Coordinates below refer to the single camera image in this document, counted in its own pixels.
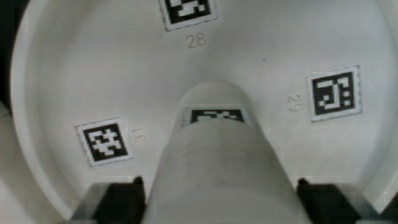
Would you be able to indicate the white round table top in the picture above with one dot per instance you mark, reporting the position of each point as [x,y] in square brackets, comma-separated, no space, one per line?
[113,54]

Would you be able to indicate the white cylindrical table leg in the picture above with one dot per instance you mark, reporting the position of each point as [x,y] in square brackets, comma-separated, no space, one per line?
[220,183]

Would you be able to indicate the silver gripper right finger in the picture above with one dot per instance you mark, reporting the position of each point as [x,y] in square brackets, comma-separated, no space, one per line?
[334,204]

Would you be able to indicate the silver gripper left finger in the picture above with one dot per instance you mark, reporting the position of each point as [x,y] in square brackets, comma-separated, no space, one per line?
[112,204]

